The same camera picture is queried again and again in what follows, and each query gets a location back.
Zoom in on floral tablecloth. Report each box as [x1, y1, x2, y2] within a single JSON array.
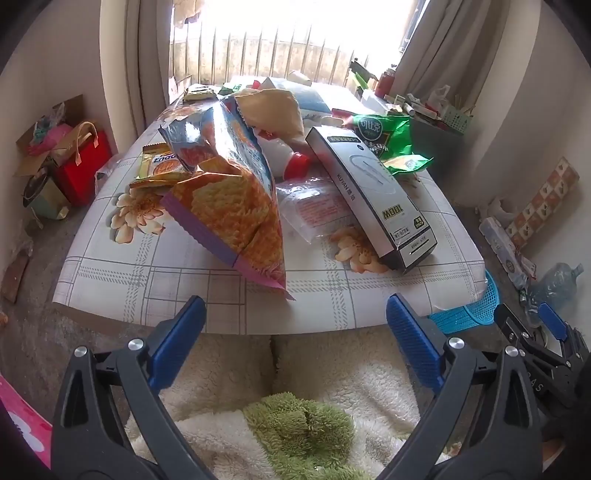
[[52, 76, 488, 335]]

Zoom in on beige curtain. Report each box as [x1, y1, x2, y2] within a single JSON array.
[[394, 0, 518, 93], [124, 0, 176, 139]]

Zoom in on yellow cookie packet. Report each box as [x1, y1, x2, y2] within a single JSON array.
[[129, 143, 192, 188]]

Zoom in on teal gold gift box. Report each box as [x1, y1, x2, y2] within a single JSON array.
[[22, 168, 71, 221]]

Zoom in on pink printed cloth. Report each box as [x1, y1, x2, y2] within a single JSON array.
[[0, 374, 54, 472]]

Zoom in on patterned wallpaper roll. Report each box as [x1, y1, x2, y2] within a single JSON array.
[[505, 157, 580, 250]]

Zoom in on clear pink printed packet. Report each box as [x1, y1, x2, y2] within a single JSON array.
[[276, 178, 370, 244]]

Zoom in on crumpled white floor bag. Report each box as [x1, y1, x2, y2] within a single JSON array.
[[480, 198, 518, 222]]

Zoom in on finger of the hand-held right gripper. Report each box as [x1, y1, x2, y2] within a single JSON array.
[[537, 302, 583, 356], [493, 304, 561, 365]]

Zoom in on white plastic bag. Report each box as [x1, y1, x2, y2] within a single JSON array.
[[427, 85, 452, 109]]

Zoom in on blue plastic basket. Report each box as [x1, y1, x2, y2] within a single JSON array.
[[427, 270, 502, 334]]

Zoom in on green plush cloth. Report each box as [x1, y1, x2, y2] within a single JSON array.
[[244, 391, 370, 480]]

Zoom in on toilet paper pack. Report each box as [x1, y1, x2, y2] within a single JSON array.
[[479, 217, 529, 289]]

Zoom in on white bottle red cap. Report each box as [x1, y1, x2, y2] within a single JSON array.
[[254, 127, 311, 181]]

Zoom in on small green yellow wrapper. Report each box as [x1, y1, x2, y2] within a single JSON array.
[[383, 154, 435, 176]]

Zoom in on cardboard box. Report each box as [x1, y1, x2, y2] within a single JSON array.
[[14, 95, 86, 178]]

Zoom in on red thermos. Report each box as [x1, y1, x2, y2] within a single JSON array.
[[375, 67, 398, 99]]

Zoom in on dark grey cabinet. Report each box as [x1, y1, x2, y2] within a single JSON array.
[[409, 113, 467, 176]]

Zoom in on beige torn bag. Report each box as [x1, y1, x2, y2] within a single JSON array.
[[233, 89, 305, 141]]

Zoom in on hanging quilted garment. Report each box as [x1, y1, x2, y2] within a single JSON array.
[[173, 0, 206, 28]]

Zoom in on red gift bag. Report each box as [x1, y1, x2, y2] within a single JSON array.
[[54, 121, 114, 206]]

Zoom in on large orange chip bag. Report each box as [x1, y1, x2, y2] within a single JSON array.
[[158, 98, 296, 302]]

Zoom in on white blue bag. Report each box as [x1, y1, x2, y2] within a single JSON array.
[[261, 76, 333, 116]]

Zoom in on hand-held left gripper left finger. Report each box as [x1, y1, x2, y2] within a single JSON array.
[[52, 295, 218, 480]]

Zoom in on metal window bars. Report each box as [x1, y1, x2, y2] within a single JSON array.
[[171, 28, 402, 88]]

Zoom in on blue water jug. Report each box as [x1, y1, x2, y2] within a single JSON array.
[[526, 262, 585, 319]]

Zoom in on yellow green small packet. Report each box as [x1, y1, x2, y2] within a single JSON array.
[[182, 84, 218, 103]]

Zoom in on grey white long box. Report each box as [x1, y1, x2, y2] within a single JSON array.
[[305, 126, 438, 275]]

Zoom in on green snack bag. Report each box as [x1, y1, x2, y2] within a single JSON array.
[[344, 113, 413, 174]]

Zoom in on green plastic storage basket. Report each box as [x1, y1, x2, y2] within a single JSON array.
[[436, 108, 474, 134]]

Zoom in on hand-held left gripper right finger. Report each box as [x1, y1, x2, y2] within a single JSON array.
[[376, 293, 542, 480]]

